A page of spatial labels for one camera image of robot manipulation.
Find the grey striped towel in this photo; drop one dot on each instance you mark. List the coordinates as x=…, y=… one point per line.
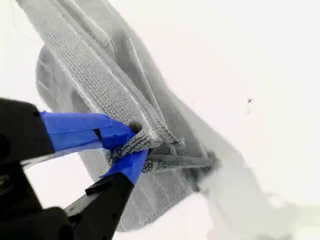
x=100, y=75

